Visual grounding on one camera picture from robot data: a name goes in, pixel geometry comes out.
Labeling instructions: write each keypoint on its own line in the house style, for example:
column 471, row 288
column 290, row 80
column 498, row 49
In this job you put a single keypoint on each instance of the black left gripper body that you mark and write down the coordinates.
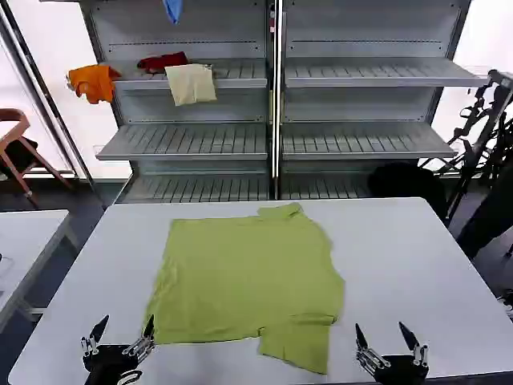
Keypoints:
column 105, row 361

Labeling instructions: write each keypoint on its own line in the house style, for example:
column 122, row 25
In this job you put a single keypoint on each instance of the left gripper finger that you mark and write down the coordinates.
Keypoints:
column 94, row 335
column 143, row 339

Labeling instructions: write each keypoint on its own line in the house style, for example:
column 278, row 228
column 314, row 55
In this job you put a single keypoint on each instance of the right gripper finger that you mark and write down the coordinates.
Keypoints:
column 413, row 341
column 365, row 349

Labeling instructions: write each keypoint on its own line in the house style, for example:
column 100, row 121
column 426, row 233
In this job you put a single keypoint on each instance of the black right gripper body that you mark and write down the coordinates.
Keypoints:
column 401, row 371

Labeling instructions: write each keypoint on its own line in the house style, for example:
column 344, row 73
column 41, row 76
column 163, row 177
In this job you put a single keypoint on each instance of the white side table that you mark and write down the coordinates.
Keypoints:
column 28, row 256

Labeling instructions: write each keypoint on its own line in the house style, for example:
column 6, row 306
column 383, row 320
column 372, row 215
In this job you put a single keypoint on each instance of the light green shirt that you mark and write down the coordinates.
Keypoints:
column 247, row 280

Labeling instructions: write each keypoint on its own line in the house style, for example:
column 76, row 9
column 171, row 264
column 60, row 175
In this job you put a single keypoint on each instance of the black office chair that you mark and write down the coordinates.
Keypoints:
column 409, row 185

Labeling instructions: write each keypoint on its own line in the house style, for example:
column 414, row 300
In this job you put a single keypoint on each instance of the brown wooden chair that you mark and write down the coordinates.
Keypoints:
column 21, row 149

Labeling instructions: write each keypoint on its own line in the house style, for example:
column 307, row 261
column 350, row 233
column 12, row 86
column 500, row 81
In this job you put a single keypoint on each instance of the black tripod stand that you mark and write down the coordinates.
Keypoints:
column 481, row 132

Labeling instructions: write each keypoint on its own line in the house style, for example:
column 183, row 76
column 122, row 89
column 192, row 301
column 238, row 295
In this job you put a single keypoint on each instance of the orange cloth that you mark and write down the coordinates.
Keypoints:
column 94, row 82

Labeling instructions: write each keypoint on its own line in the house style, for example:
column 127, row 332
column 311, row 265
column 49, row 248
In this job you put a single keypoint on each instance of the cream yellow cloth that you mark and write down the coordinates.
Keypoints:
column 191, row 85

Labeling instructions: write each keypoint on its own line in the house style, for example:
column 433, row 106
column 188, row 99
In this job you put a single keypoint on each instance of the grey metal shelf rack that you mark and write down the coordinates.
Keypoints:
column 276, row 100

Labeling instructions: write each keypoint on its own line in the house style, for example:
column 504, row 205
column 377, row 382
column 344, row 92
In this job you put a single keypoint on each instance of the red cloth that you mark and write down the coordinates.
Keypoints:
column 163, row 62

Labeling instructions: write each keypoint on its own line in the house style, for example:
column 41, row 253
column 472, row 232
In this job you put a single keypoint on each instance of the blue cloth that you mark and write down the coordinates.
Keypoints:
column 173, row 9

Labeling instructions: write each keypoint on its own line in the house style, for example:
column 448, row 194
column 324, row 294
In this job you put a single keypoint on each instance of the slanted metal frame pole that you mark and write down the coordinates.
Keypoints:
column 44, row 88

